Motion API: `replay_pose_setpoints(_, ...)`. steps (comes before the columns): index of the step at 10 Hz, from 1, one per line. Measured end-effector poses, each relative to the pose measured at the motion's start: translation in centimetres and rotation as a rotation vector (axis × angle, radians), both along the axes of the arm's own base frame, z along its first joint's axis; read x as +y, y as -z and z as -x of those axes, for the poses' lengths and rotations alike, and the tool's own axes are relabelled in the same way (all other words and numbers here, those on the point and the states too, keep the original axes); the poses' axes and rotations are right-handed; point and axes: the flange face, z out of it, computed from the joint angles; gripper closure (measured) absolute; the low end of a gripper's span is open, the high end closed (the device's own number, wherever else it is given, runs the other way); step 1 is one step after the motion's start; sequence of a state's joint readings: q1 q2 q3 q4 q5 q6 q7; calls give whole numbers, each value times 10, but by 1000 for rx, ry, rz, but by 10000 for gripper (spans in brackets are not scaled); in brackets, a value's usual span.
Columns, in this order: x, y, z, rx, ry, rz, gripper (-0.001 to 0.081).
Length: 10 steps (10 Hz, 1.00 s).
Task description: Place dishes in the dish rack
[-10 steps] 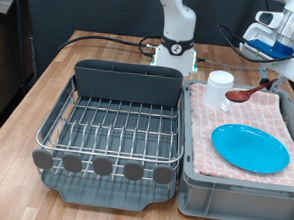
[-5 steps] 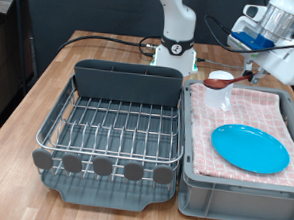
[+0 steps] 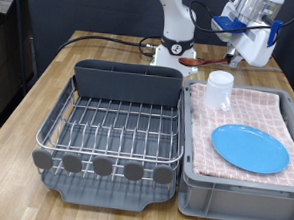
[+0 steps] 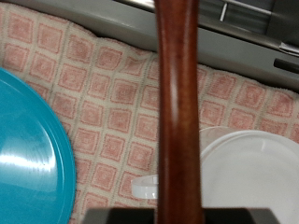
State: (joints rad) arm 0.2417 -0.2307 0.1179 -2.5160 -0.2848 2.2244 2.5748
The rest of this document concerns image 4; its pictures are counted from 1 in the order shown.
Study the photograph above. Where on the white plastic mug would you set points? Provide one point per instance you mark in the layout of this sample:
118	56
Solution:
249	180

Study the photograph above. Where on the brown wooden spoon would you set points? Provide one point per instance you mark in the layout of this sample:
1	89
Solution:
177	109

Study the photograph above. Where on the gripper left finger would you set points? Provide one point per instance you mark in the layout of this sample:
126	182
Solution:
118	217

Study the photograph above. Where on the blue plastic plate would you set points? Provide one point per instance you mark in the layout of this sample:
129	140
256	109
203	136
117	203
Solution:
28	149

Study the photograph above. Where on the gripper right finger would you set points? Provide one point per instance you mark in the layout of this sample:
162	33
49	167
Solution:
239	217

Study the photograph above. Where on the pink checkered towel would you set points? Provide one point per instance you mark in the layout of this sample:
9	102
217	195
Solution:
109	93

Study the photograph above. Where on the grey plastic crate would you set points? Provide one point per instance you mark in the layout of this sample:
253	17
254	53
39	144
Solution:
130	28

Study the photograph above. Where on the grey dish drying rack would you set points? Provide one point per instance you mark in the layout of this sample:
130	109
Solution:
246	21

